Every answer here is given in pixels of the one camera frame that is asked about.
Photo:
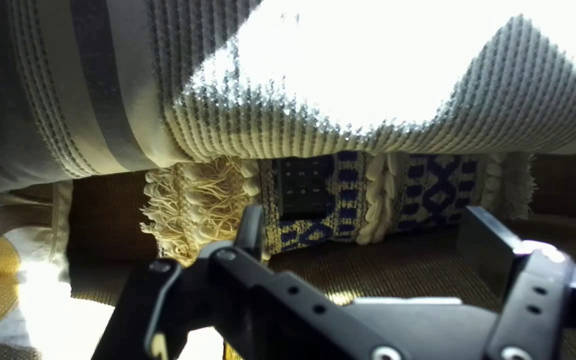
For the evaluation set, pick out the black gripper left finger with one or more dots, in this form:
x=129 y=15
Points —
x=250 y=230

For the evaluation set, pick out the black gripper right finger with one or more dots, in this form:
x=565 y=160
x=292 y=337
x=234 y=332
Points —
x=494 y=242

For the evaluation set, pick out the grey white striped pillow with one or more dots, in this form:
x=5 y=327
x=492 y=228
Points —
x=101 y=86

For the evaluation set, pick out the olive brown sofa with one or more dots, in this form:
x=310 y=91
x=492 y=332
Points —
x=401 y=266

